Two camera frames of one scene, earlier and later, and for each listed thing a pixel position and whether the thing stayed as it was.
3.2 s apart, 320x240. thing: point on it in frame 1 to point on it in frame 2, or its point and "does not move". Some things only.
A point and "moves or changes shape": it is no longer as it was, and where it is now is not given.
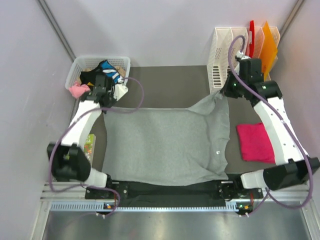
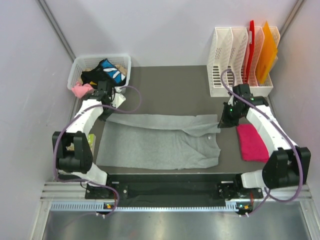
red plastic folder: [251, 46] does not move
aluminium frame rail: [62, 197] does not move
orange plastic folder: [268, 51] does not move
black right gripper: [226, 90] to [225, 121]
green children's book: [89, 147] does not move
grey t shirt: [154, 147] moves or changes shape
